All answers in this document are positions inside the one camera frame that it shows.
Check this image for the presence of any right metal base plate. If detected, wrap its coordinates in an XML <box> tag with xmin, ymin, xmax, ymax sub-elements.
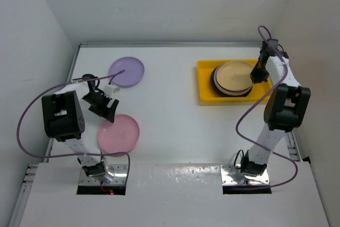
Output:
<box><xmin>220</xmin><ymin>164</ymin><xmax>270</xmax><ymax>186</ymax></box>

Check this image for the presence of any pink bear plate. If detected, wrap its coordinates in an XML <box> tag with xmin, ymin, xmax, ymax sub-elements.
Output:
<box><xmin>97</xmin><ymin>114</ymin><xmax>140</xmax><ymax>154</ymax></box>

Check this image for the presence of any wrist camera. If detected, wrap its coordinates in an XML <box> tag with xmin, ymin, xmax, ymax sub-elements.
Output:
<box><xmin>260</xmin><ymin>38</ymin><xmax>281</xmax><ymax>56</ymax></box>
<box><xmin>103</xmin><ymin>85</ymin><xmax>120</xmax><ymax>95</ymax></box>

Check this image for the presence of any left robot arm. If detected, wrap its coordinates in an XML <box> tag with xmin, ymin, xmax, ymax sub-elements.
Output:
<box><xmin>41</xmin><ymin>74</ymin><xmax>119</xmax><ymax>182</ymax></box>

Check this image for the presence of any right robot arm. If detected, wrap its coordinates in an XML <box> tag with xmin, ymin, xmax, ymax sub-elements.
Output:
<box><xmin>240</xmin><ymin>49</ymin><xmax>311</xmax><ymax>176</ymax></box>

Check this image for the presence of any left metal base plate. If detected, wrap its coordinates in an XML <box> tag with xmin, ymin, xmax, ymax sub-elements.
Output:
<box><xmin>78</xmin><ymin>164</ymin><xmax>128</xmax><ymax>186</ymax></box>

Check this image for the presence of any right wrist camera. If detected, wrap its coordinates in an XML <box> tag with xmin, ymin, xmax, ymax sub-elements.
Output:
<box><xmin>260</xmin><ymin>38</ymin><xmax>281</xmax><ymax>56</ymax></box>

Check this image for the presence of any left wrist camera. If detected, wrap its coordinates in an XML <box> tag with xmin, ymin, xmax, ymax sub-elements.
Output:
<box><xmin>103</xmin><ymin>85</ymin><xmax>120</xmax><ymax>95</ymax></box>

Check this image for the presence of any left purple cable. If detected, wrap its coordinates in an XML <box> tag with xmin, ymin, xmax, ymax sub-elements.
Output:
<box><xmin>16</xmin><ymin>69</ymin><xmax>131</xmax><ymax>184</ymax></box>

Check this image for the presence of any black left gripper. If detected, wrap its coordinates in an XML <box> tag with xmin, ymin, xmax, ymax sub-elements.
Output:
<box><xmin>82</xmin><ymin>91</ymin><xmax>118</xmax><ymax>122</ymax></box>

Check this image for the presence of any yellow plastic bin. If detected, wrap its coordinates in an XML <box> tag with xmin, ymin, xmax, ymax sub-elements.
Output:
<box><xmin>197</xmin><ymin>60</ymin><xmax>273</xmax><ymax>104</ymax></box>

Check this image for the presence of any dark rimmed grey plate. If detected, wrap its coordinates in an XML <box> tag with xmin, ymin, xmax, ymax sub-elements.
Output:
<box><xmin>210</xmin><ymin>67</ymin><xmax>252</xmax><ymax>98</ymax></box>

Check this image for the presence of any large purple bear plate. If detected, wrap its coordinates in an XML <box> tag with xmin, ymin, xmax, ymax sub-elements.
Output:
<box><xmin>108</xmin><ymin>56</ymin><xmax>145</xmax><ymax>87</ymax></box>

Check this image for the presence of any metal base plate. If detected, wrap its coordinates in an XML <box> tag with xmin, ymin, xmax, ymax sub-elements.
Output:
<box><xmin>220</xmin><ymin>164</ymin><xmax>270</xmax><ymax>186</ymax></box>
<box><xmin>78</xmin><ymin>164</ymin><xmax>128</xmax><ymax>186</ymax></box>

